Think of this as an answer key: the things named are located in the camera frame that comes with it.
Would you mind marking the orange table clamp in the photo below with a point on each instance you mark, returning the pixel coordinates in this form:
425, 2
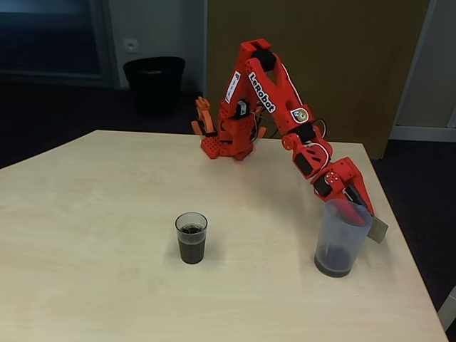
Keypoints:
262, 131
206, 119

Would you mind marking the clear plastic cup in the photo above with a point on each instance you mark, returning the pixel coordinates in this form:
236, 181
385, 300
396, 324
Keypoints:
191, 246

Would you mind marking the black waste bin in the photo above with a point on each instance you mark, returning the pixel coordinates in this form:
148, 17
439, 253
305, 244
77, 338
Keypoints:
155, 89

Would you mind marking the dark window with grey frame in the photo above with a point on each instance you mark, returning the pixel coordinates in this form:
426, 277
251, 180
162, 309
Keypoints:
50, 42

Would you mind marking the clear plastic measuring jug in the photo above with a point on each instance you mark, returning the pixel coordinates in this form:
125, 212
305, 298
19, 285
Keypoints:
335, 263

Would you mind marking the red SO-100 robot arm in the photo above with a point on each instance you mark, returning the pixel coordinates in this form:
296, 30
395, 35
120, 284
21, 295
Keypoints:
285, 99

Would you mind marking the white wall socket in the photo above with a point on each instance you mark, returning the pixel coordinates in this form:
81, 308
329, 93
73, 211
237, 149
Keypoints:
130, 45

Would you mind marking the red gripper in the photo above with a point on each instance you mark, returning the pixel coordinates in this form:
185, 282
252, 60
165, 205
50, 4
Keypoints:
345, 177

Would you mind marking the white furniture corner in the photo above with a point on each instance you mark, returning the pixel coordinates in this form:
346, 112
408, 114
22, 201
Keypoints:
449, 313

